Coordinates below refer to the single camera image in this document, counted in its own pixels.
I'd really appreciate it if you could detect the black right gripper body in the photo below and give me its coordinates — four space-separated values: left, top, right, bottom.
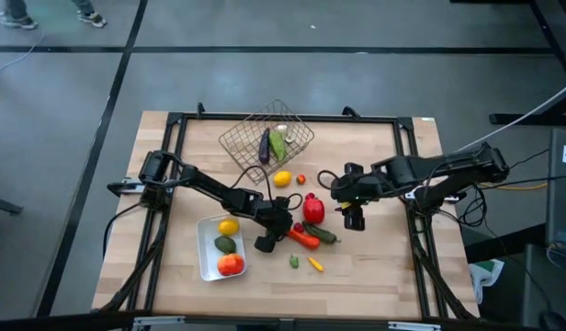
329 161 385 206

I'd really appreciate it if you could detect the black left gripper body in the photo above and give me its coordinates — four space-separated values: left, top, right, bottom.
257 197 296 239

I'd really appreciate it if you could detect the dark green cucumber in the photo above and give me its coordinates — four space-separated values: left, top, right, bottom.
301 221 342 245

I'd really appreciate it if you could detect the orange carrot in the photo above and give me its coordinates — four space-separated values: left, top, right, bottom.
286 227 322 251

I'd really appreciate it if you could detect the dark green avocado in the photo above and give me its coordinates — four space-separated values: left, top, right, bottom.
213 234 238 255

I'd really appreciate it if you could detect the yellow lemon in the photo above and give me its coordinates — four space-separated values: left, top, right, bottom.
272 170 293 188
218 218 241 237

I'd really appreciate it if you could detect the red bell pepper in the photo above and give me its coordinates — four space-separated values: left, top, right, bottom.
302 192 326 225

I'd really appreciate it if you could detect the purple eggplant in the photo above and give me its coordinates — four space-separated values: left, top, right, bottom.
258 127 271 166

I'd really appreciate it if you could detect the white plastic bin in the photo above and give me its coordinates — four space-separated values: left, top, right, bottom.
196 214 248 282

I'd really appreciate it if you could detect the green white bag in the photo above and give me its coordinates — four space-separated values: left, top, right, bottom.
469 258 504 304

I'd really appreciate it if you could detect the grey cabinet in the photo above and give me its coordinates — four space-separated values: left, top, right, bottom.
545 127 566 270

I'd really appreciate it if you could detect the black table foot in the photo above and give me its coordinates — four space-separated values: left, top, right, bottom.
0 194 25 215

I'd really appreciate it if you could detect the person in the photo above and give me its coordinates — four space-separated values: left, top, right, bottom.
0 0 108 31

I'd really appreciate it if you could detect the gold wire basket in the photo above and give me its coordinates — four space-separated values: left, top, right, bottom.
218 98 315 185

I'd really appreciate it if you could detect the silver aluminium frame bar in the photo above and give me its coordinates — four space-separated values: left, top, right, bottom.
131 314 187 328
387 320 443 331

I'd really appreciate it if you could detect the black table frame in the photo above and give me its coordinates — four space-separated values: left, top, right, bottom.
92 101 480 323

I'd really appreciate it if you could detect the silver mounting bracket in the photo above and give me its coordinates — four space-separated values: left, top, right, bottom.
121 177 149 194

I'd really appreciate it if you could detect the yellow cable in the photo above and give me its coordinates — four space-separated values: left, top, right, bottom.
480 182 549 191

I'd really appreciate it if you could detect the white cable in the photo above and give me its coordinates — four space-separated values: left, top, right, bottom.
457 78 566 153

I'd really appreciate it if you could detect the black desk frame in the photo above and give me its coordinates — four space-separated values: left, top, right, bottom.
488 0 566 126

